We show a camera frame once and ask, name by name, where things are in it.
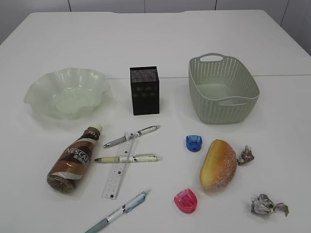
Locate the clear plastic ruler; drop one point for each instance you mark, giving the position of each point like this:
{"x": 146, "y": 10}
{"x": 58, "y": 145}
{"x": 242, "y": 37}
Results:
{"x": 117, "y": 172}

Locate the pale green plastic basket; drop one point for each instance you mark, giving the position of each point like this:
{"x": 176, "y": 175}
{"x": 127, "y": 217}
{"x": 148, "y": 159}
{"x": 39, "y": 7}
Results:
{"x": 222, "y": 92}

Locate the brown Nescafe coffee bottle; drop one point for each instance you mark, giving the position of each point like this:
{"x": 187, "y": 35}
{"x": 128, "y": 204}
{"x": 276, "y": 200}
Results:
{"x": 71, "y": 166}

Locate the sugared bread roll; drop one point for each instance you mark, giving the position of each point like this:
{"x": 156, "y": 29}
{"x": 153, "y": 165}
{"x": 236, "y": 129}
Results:
{"x": 219, "y": 166}

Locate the grey grip white pen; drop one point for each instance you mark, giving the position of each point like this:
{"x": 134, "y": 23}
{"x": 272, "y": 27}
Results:
{"x": 129, "y": 136}

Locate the blue grey ballpoint pen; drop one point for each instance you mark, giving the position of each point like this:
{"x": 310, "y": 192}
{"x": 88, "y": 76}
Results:
{"x": 129, "y": 206}

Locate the blue pencil sharpener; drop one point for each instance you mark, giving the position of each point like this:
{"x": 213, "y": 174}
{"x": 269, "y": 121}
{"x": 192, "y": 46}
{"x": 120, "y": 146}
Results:
{"x": 193, "y": 143}

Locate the large paper ball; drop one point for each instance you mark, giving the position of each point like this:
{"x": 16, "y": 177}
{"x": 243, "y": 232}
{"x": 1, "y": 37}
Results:
{"x": 262, "y": 205}

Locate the beige grip white pen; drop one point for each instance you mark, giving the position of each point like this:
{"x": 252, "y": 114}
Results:
{"x": 131, "y": 159}

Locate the small paper ball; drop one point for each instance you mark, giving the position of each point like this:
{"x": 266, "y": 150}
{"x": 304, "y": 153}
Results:
{"x": 245, "y": 156}

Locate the black mesh pen holder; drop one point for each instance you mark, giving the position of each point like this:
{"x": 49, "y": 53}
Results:
{"x": 145, "y": 89}

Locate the pink pencil sharpener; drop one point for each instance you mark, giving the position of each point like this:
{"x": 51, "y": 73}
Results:
{"x": 186, "y": 201}

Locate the translucent green wavy plate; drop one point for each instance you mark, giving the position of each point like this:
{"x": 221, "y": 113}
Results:
{"x": 70, "y": 93}

